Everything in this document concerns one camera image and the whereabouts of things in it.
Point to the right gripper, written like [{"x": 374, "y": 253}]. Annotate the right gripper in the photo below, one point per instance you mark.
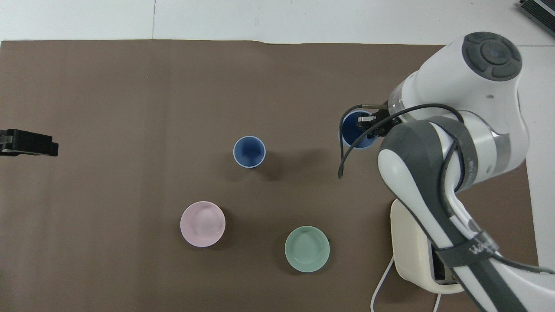
[{"x": 391, "y": 122}]

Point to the blue cup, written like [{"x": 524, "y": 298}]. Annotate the blue cup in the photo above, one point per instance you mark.
[
  {"x": 249, "y": 151},
  {"x": 353, "y": 131}
]

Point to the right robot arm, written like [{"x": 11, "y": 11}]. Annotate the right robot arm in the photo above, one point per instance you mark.
[{"x": 455, "y": 73}]

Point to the cream box device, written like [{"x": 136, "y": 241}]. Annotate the cream box device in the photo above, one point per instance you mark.
[{"x": 409, "y": 247}]

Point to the green bowl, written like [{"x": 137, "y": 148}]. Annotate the green bowl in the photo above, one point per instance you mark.
[{"x": 307, "y": 249}]

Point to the pink bowl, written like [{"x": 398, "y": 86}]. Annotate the pink bowl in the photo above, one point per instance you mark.
[{"x": 202, "y": 224}]

